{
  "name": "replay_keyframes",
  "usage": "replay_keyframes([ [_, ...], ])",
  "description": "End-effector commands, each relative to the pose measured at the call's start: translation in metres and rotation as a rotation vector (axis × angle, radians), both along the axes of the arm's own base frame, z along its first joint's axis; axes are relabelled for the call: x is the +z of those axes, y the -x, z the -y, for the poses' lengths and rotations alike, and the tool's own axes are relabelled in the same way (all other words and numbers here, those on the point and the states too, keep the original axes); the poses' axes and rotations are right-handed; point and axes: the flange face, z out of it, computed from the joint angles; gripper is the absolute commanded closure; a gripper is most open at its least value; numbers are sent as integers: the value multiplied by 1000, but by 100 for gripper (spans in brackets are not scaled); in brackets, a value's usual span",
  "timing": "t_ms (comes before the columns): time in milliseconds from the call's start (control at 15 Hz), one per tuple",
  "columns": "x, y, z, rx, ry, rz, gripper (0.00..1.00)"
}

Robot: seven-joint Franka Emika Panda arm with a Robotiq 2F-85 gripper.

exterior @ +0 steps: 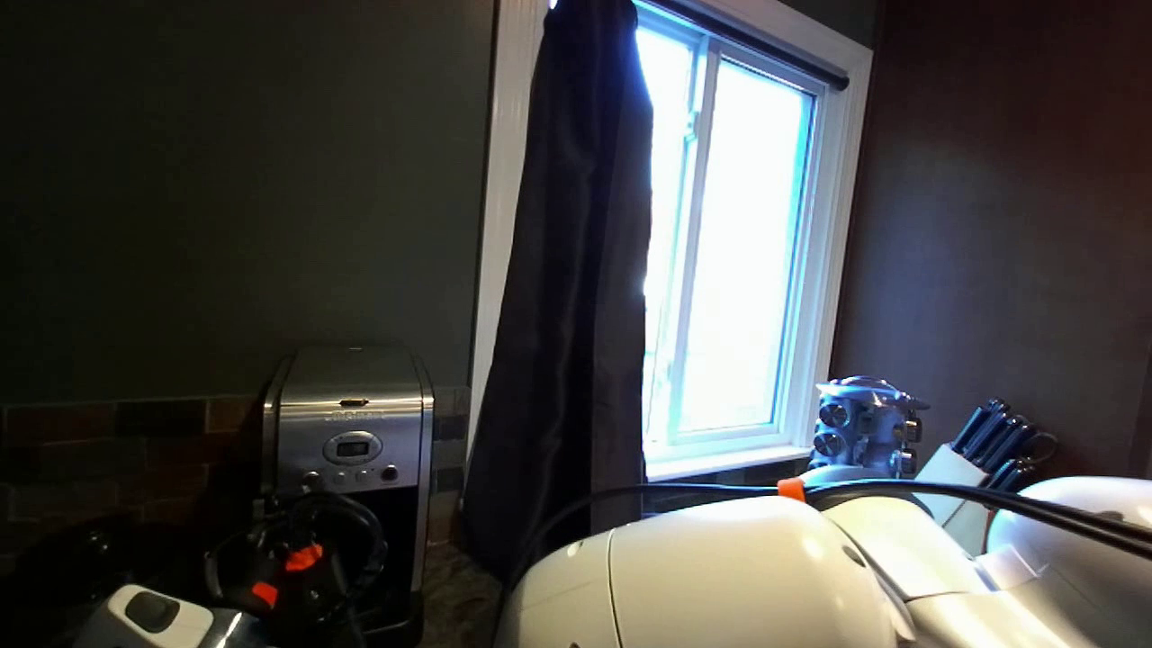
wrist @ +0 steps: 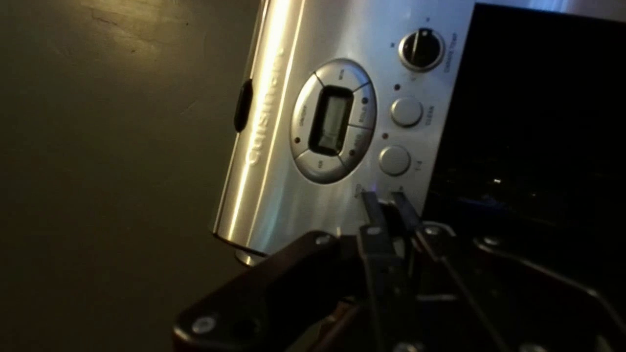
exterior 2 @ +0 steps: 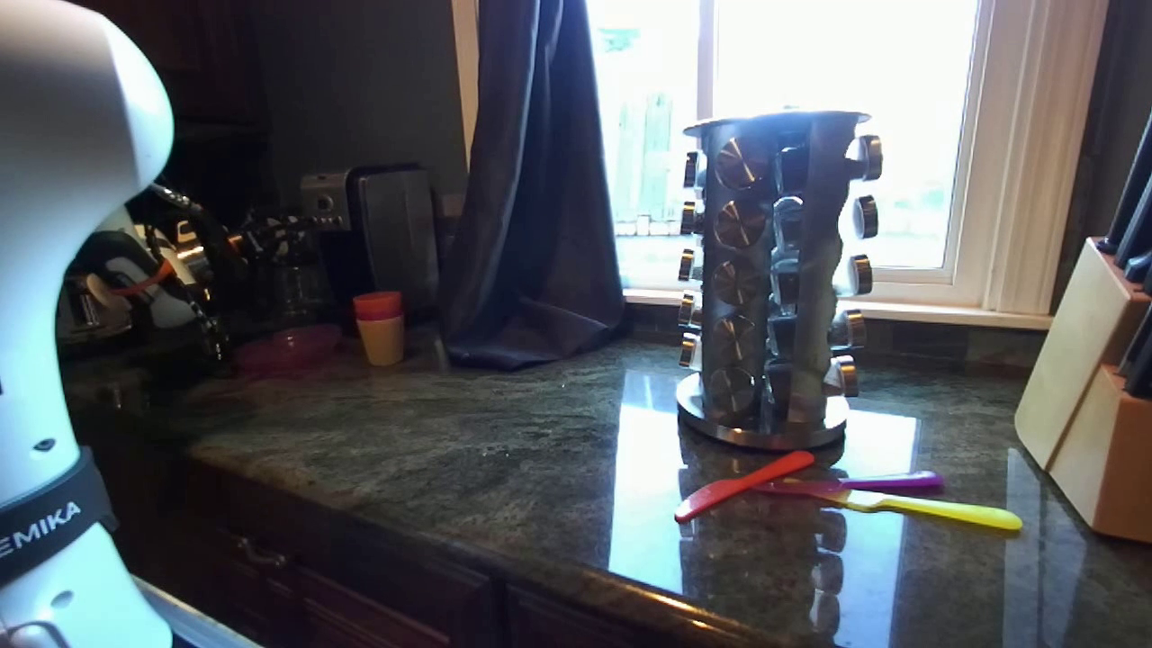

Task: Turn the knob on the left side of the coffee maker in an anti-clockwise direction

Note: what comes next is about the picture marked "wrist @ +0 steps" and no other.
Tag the black and silver round knob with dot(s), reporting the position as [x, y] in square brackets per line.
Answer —
[420, 50]

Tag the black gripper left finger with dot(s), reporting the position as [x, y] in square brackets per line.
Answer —
[273, 300]

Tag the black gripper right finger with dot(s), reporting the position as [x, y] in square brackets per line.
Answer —
[494, 300]

